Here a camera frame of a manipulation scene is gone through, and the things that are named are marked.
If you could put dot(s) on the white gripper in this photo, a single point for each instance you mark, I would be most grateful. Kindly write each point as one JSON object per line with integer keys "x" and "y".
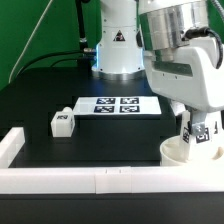
{"x": 203, "y": 89}

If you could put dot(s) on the white round stool seat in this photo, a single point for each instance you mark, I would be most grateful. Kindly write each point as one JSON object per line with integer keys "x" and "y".
{"x": 198, "y": 151}

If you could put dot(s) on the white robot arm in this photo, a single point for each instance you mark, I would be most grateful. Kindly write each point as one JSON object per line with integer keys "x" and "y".
{"x": 171, "y": 42}

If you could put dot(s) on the white U-shaped fence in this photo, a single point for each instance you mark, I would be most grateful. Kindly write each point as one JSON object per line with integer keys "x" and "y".
{"x": 101, "y": 180}

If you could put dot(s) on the white marker tag board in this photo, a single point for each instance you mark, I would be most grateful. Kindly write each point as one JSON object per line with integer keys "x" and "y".
{"x": 132, "y": 105}

